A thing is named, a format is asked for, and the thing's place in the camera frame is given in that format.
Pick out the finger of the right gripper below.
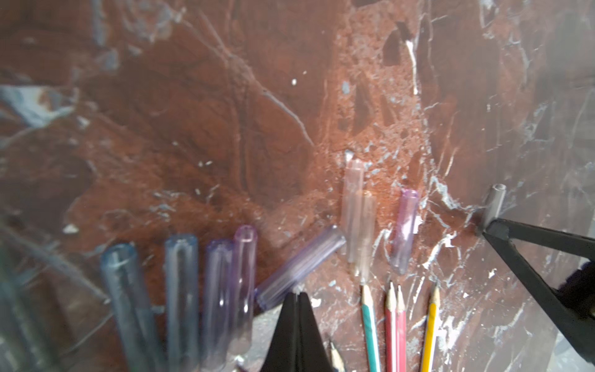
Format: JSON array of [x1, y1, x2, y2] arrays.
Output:
[[482, 219, 594, 364]]

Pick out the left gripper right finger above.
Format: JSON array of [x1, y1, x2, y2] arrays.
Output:
[[298, 292, 333, 372]]

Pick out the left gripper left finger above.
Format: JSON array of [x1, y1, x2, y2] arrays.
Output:
[[260, 293, 299, 372]]

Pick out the navy pencil purple cap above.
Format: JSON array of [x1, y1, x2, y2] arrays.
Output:
[[329, 340, 346, 372]]

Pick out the green pencil pink cap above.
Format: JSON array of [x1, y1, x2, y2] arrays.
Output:
[[361, 285, 381, 372]]

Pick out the red pencil brown cap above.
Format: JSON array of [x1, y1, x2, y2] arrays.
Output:
[[385, 281, 397, 372]]

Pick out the violet pencil cap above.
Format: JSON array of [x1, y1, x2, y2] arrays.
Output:
[[229, 225, 257, 355]]

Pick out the yellow pencil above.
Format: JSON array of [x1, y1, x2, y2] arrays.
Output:
[[420, 284, 441, 372]]

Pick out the lilac pencil cap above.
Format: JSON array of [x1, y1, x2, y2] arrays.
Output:
[[255, 225, 346, 311]]

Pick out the brownish clear pencil cap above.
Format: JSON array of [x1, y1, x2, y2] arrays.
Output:
[[357, 191, 377, 285]]

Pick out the blue tinted pencil cap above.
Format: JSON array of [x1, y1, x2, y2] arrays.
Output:
[[165, 233, 200, 371]]

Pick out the grey clear pencil cap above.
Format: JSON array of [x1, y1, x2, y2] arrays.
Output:
[[479, 184, 507, 232]]

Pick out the magenta pencil cap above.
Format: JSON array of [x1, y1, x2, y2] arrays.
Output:
[[390, 189, 419, 275]]

